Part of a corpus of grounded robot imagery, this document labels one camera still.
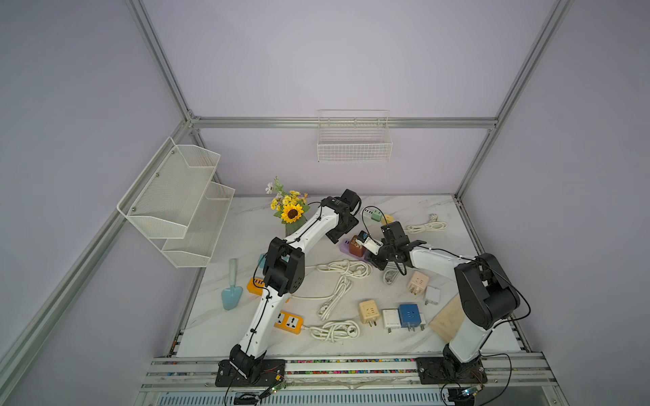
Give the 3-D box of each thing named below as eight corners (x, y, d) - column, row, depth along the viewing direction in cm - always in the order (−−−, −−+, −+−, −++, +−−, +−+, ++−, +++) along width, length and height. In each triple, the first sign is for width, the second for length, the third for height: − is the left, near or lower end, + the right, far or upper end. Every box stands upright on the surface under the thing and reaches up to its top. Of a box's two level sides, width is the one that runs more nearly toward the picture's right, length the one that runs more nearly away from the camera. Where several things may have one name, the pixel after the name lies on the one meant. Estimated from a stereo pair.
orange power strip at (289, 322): (275, 327, 84) (273, 324, 82) (281, 313, 87) (280, 310, 85) (298, 335, 83) (297, 332, 80) (304, 321, 86) (303, 317, 83)
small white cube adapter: (424, 304, 88) (425, 301, 87) (425, 287, 92) (427, 285, 91) (437, 308, 87) (439, 306, 86) (438, 291, 91) (440, 288, 90)
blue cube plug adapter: (400, 331, 83) (404, 326, 79) (397, 308, 87) (399, 303, 84) (418, 331, 83) (422, 326, 79) (414, 308, 87) (417, 303, 84)
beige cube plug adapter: (360, 326, 83) (361, 321, 79) (358, 305, 88) (360, 299, 84) (377, 326, 83) (380, 321, 79) (375, 305, 88) (377, 299, 84)
